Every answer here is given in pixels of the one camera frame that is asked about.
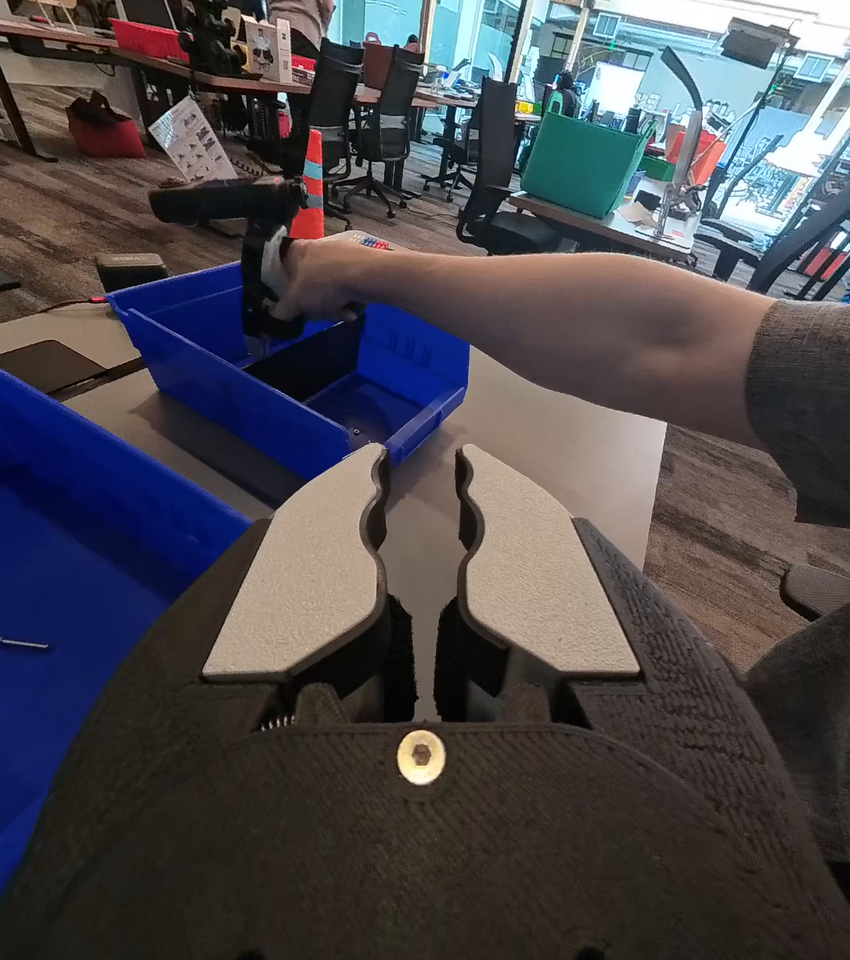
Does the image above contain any hanging black monitor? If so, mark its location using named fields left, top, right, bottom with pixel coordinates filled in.
left=720, top=18, right=798, bottom=70

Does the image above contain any red plastic bin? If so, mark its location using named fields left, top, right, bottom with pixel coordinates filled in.
left=109, top=18, right=190, bottom=62

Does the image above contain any thin red cable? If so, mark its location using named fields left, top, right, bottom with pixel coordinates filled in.
left=20, top=295, right=110, bottom=317

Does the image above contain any black bin divider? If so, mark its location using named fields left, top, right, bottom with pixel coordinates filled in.
left=244, top=321, right=363, bottom=404

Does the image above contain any blue divided plastic bin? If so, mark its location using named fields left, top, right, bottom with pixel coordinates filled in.
left=106, top=261, right=471, bottom=483

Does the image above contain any white product box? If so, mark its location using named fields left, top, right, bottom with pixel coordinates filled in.
left=242, top=15, right=295, bottom=83

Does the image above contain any red basket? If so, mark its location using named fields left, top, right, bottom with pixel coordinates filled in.
left=665, top=126, right=728, bottom=188

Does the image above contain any silver gooseneck desk lamp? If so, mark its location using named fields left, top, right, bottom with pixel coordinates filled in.
left=656, top=45, right=705, bottom=238

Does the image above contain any person's right hand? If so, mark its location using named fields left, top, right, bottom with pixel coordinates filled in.
left=266, top=238, right=378, bottom=321

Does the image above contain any blue labelled plastic bin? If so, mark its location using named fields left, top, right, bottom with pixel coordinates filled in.
left=0, top=341, right=254, bottom=960

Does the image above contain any black robot toy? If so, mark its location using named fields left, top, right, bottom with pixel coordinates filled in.
left=178, top=0, right=246, bottom=77

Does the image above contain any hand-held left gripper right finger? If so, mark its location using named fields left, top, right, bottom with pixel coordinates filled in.
left=455, top=444, right=642, bottom=685

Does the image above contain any green fabric bin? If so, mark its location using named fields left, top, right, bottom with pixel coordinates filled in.
left=520, top=90, right=655, bottom=221

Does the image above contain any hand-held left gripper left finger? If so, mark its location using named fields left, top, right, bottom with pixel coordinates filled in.
left=202, top=442, right=390, bottom=685

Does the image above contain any orange blue-striped traffic cone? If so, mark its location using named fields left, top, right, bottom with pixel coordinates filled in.
left=289, top=128, right=327, bottom=240

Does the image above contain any black smartphone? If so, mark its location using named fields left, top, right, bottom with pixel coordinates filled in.
left=0, top=339, right=108, bottom=396

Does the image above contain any person's right forearm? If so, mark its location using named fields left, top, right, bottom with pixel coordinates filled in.
left=365, top=249, right=780, bottom=453

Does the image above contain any white instruction sheet sign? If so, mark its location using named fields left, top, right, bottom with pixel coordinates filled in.
left=148, top=95, right=240, bottom=186

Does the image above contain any red bag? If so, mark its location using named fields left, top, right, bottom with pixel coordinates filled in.
left=66, top=90, right=147, bottom=161

